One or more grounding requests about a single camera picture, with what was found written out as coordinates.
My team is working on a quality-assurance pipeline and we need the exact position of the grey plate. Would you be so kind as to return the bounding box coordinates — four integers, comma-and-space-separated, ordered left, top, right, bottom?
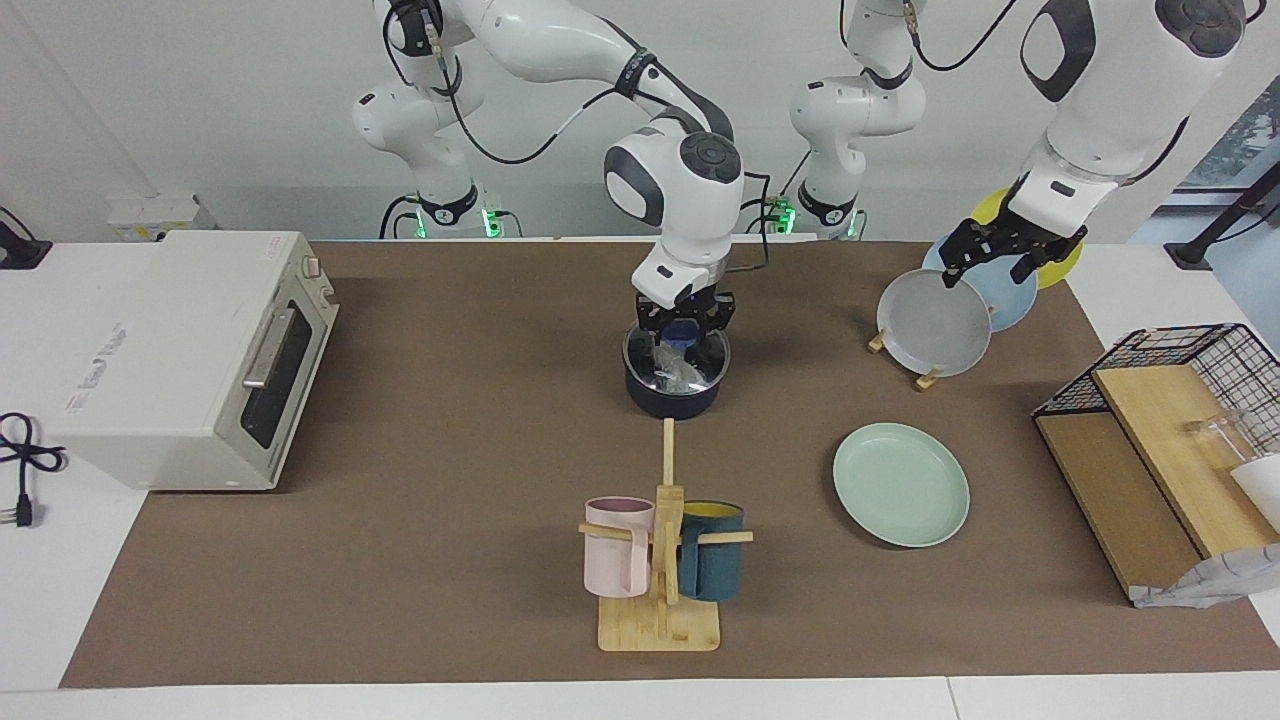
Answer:
877, 269, 992, 379

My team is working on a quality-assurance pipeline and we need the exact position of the pink mug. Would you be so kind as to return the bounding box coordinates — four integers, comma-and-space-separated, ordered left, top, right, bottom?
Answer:
584, 497, 657, 599

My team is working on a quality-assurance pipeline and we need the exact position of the black table clamp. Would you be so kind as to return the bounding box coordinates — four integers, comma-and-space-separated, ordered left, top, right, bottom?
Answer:
0, 207, 53, 269

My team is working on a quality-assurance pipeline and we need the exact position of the pale green plate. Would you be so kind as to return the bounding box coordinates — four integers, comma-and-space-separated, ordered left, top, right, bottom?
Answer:
833, 422, 971, 548

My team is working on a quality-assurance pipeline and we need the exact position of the wooden plate rack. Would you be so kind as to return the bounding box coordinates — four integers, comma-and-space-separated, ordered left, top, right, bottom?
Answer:
868, 325, 946, 391

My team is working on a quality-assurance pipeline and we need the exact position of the wooden shelf black wire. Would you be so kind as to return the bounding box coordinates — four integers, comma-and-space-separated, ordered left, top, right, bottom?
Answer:
1032, 323, 1280, 604

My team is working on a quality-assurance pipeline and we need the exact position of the beige toaster oven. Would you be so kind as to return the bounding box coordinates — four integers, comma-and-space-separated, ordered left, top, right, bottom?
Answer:
55, 231, 341, 492

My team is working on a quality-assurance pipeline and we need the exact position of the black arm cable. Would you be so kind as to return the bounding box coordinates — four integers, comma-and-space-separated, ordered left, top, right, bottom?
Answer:
380, 0, 773, 276
900, 0, 1023, 73

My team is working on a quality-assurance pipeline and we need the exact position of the wooden mug tree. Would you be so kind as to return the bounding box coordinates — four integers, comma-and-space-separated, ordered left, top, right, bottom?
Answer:
578, 418, 754, 653

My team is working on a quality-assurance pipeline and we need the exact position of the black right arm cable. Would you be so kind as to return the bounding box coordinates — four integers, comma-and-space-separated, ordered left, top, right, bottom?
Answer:
380, 0, 773, 276

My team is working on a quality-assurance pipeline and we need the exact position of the glass lid blue knob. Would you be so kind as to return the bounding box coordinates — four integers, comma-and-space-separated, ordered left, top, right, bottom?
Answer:
622, 318, 732, 393

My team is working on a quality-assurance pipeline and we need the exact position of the grey white cloth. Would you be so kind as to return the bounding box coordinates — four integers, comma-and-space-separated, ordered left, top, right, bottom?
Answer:
1130, 543, 1280, 609

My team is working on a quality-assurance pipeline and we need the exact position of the yellow plate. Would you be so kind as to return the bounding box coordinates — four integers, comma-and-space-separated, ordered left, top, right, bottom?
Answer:
967, 188, 1085, 291

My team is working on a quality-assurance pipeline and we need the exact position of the dark teal mug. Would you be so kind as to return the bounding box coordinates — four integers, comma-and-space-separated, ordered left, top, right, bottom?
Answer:
678, 501, 746, 602

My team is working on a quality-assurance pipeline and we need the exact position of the white vermicelli bundle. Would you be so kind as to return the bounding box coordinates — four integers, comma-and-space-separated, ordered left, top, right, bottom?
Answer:
655, 342, 707, 393

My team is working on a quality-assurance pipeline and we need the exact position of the white cup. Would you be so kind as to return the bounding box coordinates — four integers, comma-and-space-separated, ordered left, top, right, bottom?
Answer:
1230, 455, 1280, 533

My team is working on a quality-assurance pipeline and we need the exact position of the light blue plate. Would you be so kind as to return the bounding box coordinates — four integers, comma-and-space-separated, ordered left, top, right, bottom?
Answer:
921, 240, 1039, 333

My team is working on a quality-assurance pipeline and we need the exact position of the brown table mat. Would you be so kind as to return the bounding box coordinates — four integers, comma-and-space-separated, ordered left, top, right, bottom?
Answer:
60, 240, 1280, 689

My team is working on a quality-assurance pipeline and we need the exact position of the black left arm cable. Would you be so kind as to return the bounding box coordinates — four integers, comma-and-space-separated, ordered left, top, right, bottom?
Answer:
900, 0, 1023, 73

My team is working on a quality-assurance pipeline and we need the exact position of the clear glass cup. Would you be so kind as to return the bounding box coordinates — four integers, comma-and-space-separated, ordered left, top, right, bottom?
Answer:
1185, 408, 1256, 471

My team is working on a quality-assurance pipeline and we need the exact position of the black power cord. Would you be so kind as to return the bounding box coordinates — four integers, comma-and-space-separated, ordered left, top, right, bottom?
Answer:
0, 412, 66, 529

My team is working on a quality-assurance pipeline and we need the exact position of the black pot purple handle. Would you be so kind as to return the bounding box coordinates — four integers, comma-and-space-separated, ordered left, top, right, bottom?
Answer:
622, 325, 732, 419

